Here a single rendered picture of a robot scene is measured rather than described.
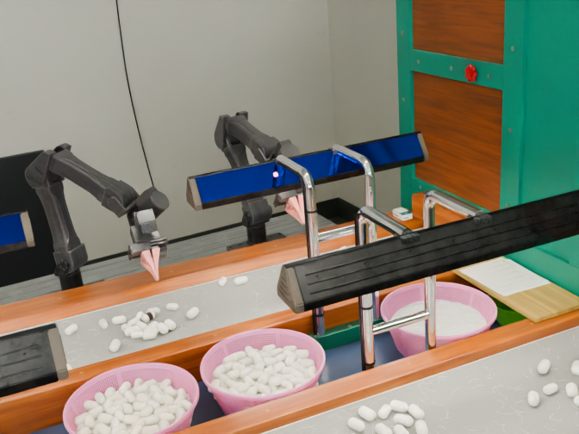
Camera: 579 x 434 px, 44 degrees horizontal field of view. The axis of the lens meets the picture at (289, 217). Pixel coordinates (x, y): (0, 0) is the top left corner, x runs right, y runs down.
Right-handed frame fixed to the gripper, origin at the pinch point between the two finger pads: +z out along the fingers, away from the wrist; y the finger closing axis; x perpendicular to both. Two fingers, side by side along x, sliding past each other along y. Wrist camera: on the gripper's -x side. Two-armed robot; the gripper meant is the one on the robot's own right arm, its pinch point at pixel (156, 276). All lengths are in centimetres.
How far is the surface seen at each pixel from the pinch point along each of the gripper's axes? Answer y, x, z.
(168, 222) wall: 46, 174, -108
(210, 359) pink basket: 2.6, -18.8, 30.7
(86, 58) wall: 17, 103, -168
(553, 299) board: 79, -34, 44
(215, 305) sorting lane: 12.3, -0.3, 11.6
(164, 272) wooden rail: 4.7, 12.2, -6.2
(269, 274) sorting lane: 30.9, 5.8, 4.4
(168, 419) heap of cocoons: -11, -27, 42
